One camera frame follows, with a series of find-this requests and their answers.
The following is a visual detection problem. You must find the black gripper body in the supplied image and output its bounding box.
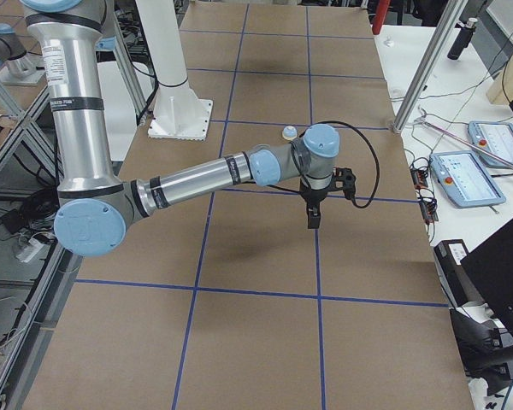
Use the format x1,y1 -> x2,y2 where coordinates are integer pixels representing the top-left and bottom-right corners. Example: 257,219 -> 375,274
299,173 -> 333,207

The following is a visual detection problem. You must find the light blue call bell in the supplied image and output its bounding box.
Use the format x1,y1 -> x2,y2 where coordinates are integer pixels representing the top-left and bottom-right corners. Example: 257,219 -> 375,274
281,126 -> 298,141

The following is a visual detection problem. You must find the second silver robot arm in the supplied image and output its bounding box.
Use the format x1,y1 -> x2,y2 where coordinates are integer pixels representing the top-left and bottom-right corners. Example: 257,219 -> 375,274
0,23 -> 44,86

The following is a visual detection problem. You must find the blue tape strip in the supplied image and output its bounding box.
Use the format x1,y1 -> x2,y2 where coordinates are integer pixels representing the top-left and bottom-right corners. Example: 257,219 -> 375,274
213,187 -> 431,205
170,4 -> 251,410

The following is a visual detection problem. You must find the black power strip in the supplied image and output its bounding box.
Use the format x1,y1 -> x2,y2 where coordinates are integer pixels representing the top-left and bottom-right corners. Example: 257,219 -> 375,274
410,166 -> 438,226

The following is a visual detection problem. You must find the brown paper table mat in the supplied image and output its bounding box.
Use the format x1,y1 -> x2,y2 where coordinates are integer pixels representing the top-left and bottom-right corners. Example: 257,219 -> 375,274
24,3 -> 473,409

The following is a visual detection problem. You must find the light blue teach pendant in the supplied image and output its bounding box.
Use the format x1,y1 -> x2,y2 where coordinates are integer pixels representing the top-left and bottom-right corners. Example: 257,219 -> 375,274
468,121 -> 513,163
429,150 -> 506,208

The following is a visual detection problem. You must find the blue tape strip lengthwise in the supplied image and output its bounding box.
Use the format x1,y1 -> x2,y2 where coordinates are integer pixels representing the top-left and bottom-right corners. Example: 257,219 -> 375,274
304,4 -> 328,410

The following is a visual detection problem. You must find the black laptop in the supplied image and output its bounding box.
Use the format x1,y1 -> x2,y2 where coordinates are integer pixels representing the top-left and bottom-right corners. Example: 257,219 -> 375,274
461,218 -> 513,336

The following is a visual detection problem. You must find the red thermos bottle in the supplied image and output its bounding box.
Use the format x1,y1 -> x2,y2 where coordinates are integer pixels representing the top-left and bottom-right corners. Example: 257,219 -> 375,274
372,0 -> 391,35

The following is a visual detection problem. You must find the black thermos bottle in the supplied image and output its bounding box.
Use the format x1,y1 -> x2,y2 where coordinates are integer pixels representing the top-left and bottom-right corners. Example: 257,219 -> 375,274
447,17 -> 478,60

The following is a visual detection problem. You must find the blue tape strip crosswise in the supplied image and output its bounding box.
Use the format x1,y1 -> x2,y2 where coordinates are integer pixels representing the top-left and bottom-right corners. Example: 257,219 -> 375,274
74,278 -> 448,308

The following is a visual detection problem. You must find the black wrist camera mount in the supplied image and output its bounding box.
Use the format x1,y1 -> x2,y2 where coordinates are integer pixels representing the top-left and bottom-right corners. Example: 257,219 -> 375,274
332,167 -> 357,202

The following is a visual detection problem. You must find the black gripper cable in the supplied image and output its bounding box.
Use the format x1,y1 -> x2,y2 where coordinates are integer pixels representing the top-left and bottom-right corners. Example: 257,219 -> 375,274
307,120 -> 380,210

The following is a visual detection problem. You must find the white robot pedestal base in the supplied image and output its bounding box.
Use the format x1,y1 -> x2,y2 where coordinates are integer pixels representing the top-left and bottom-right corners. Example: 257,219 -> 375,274
136,0 -> 213,140

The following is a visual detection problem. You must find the aluminium frame post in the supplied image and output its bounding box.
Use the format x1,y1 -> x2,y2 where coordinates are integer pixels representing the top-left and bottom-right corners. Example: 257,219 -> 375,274
392,0 -> 468,134

